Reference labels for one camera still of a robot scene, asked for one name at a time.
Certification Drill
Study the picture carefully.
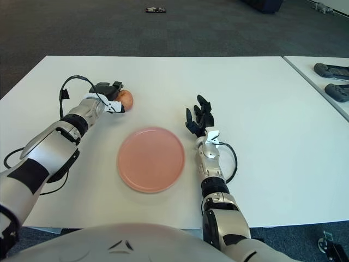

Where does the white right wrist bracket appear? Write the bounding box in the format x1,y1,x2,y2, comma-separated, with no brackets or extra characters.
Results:
204,130,221,147

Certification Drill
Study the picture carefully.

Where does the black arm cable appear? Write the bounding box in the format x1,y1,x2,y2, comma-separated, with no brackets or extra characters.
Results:
4,75,110,196
201,141,238,219

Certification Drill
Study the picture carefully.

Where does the grey game controller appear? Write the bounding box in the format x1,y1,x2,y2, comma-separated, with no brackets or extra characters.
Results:
324,83,349,103
313,62,349,80

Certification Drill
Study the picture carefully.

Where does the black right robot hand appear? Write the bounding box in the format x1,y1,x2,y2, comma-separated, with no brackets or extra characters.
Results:
185,94,215,138

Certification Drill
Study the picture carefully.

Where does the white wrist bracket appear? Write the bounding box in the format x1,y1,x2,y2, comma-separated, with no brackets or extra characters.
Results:
204,130,221,147
83,92,126,114

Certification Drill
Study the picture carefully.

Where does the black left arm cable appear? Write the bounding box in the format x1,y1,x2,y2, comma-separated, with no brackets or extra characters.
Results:
4,75,110,196

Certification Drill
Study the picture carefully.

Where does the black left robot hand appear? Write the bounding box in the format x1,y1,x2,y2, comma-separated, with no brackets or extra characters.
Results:
89,81,123,102

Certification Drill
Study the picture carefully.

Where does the grey robot torso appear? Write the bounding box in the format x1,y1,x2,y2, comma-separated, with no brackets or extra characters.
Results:
0,222,240,262

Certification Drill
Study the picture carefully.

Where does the white side table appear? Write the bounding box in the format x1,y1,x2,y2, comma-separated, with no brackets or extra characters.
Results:
282,56,349,122

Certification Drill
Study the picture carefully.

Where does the black caster wheel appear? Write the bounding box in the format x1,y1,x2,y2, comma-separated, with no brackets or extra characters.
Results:
317,230,349,261

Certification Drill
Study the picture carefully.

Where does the red yellow apple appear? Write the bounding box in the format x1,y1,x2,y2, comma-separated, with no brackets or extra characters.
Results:
116,90,134,111

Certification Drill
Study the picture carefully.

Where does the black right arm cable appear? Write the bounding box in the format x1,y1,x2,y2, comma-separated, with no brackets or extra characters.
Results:
201,141,238,219

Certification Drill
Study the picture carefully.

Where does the dark blue bag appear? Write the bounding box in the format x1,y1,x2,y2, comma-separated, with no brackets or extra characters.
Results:
241,0,284,14

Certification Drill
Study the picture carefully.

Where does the small grey toy figure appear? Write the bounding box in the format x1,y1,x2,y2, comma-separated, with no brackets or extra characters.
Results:
312,1,335,14

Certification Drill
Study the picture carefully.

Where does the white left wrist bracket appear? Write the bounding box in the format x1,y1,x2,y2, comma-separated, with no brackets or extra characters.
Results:
83,92,126,114

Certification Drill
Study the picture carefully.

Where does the pink round plate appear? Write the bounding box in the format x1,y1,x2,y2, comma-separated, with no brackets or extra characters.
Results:
116,126,186,194

